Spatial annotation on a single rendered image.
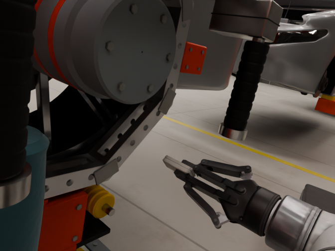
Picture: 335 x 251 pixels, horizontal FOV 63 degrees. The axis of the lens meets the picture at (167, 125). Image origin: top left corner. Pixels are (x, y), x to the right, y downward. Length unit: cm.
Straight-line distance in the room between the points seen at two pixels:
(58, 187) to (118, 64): 28
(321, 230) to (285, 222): 5
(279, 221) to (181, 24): 41
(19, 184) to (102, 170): 37
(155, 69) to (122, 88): 6
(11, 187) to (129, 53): 19
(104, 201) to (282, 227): 35
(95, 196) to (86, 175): 9
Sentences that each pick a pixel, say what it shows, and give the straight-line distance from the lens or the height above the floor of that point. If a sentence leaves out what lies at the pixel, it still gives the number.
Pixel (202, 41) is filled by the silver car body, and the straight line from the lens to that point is 95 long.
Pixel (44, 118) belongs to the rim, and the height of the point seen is 69.
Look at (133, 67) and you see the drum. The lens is 32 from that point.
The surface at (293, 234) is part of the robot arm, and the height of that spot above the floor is 65.
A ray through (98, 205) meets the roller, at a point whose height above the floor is 52.
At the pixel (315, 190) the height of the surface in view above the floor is 34.
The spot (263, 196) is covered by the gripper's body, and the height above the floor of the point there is 67.
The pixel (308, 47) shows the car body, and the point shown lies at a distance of 285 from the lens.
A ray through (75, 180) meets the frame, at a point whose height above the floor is 60.
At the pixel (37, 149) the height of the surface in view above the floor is 73.
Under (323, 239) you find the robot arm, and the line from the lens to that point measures 44.
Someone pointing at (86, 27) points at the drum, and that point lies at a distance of 31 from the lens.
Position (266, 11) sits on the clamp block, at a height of 93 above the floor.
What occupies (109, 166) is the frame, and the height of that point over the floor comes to 62.
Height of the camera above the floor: 86
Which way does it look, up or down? 15 degrees down
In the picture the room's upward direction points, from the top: 12 degrees clockwise
